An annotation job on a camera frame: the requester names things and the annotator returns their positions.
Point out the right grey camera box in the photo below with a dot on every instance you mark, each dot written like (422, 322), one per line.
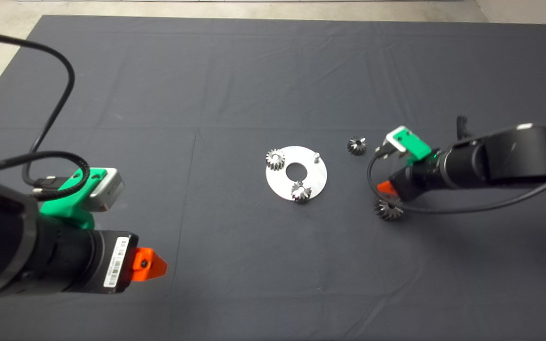
(393, 142)

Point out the small matte steel gear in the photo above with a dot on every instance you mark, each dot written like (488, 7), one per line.
(276, 159)

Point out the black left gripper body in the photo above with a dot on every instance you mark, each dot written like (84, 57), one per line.
(83, 260)

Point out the round metal plate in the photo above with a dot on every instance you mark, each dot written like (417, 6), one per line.
(280, 182)

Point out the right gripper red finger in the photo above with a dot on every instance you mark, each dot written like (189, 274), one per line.
(387, 188)

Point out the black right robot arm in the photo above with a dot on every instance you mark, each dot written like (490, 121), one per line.
(514, 161)

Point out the right green camera mount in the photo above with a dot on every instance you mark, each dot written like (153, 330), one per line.
(413, 144)

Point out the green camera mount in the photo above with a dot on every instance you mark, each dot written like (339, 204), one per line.
(67, 210)
(413, 144)

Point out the dark grey table cloth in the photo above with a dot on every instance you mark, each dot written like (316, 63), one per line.
(254, 71)

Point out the small dark steel gear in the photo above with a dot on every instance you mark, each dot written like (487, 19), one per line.
(357, 146)

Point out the small shiny steel gear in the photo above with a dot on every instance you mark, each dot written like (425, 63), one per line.
(301, 192)

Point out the left green camera mount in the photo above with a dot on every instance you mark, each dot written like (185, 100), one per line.
(67, 210)

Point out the large steel bevel gear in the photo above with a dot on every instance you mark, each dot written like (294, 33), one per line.
(389, 210)

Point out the grey camera box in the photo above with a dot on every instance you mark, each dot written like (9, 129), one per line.
(393, 142)
(108, 191)

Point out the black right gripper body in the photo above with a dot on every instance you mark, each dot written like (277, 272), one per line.
(417, 180)

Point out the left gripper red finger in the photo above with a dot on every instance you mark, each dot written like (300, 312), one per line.
(150, 266)

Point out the left grey camera box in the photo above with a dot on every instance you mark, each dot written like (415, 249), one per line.
(108, 191)

